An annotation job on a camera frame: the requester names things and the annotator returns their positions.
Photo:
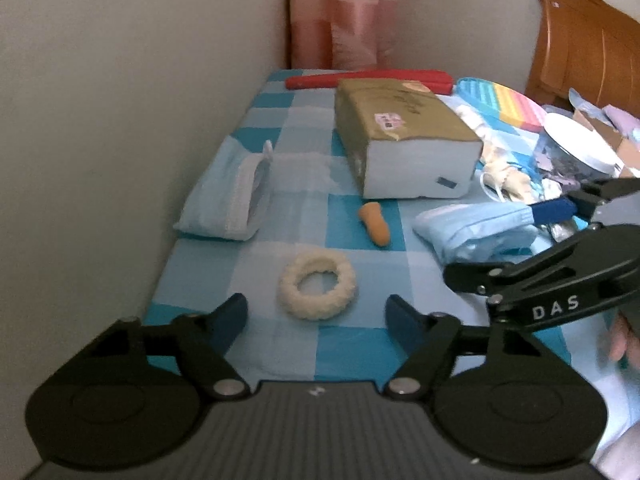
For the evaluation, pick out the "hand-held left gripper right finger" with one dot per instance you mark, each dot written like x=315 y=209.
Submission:
x=402 y=317

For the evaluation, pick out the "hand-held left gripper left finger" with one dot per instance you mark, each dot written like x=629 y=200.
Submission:
x=232 y=312

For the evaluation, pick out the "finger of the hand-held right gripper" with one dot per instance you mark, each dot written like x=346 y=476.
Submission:
x=550 y=280
x=552 y=211

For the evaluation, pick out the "pale cloth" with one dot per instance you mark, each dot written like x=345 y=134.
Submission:
x=505 y=180

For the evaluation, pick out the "brown cardboard box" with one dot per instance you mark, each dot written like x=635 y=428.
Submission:
x=627 y=152

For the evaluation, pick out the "white fluffy scrunchie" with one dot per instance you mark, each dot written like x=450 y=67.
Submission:
x=287 y=287

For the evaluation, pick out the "blue face mask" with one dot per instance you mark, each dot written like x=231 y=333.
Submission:
x=475 y=230
x=215 y=200

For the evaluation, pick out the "orange finger-shaped soft piece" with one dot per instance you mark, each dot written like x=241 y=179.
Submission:
x=376 y=225

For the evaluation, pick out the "person's right hand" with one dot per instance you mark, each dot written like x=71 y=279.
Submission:
x=619 y=345

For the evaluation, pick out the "clear jar with white lid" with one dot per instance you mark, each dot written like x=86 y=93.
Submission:
x=575 y=140

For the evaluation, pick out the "pink cloth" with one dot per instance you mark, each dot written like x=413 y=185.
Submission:
x=622 y=117

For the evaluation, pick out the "rainbow bubble pop toy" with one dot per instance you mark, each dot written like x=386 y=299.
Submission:
x=505 y=105

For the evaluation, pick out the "blue checkered tablecloth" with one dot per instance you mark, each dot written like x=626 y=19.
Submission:
x=300 y=210

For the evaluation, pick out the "wooden bed headboard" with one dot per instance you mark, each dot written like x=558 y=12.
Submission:
x=590 y=45

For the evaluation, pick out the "red folded bar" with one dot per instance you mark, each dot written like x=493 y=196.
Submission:
x=320 y=81

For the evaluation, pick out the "pink patterned curtain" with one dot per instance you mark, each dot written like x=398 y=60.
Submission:
x=345 y=20

